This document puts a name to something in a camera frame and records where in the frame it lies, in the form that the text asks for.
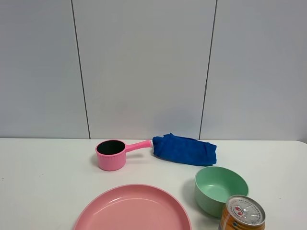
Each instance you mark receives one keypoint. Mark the gold energy drink can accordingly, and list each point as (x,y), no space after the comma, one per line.
(242,213)

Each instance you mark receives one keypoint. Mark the blue cloth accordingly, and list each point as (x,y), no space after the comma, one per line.
(184,150)

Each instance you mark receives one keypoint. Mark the green bowl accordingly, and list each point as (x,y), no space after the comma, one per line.
(214,185)

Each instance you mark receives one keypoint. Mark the pink plate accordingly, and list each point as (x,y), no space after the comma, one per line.
(134,207)

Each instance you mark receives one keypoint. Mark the pink saucepan with handle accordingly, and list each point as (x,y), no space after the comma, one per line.
(112,154)

